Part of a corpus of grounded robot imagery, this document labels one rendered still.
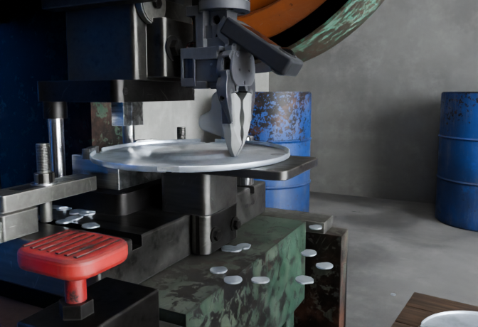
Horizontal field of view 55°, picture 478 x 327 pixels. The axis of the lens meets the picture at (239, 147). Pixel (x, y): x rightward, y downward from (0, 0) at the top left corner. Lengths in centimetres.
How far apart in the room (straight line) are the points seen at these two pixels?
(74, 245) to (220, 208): 33
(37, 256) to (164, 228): 27
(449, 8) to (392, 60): 55
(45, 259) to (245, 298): 34
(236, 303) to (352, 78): 346
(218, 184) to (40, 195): 23
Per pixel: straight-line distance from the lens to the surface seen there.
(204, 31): 65
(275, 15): 99
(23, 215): 60
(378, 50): 395
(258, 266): 66
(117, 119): 73
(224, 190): 67
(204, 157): 63
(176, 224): 63
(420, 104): 389
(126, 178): 69
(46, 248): 37
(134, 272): 57
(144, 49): 66
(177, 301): 54
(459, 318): 125
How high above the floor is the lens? 87
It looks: 7 degrees down
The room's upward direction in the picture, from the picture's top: straight up
